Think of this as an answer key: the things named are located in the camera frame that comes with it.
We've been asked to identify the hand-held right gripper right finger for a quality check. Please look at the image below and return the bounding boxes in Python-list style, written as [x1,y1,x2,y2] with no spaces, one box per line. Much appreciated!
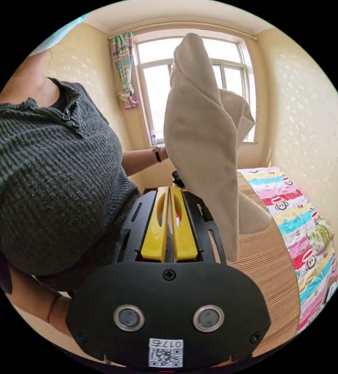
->
[170,187,199,262]

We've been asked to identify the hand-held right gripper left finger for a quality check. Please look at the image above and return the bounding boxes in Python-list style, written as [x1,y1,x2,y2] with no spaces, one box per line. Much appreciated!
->
[140,187,170,262]

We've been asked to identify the white long sleeve shirt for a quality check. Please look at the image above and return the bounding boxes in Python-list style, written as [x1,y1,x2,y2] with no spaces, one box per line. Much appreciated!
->
[163,32,272,262]

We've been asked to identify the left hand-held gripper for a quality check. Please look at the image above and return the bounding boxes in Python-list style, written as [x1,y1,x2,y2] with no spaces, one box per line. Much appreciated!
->
[172,170,186,189]

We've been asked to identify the person's body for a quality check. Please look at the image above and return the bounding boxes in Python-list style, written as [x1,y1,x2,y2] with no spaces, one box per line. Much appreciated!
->
[0,20,142,296]

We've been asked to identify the person's right hand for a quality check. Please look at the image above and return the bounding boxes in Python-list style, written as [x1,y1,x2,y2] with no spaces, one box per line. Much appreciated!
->
[49,295,75,337]

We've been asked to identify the person's left forearm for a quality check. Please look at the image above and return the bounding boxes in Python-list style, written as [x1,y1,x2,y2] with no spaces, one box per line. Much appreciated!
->
[122,146,162,177]

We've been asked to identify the person's right forearm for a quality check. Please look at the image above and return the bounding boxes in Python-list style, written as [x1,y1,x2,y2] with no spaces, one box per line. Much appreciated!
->
[8,267,63,323]

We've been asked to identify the window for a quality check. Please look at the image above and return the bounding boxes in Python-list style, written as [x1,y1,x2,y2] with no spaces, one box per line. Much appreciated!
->
[133,28,259,147]

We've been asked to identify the striped pastel curtain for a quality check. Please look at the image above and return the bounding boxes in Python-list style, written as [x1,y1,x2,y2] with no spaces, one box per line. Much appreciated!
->
[110,31,140,111]

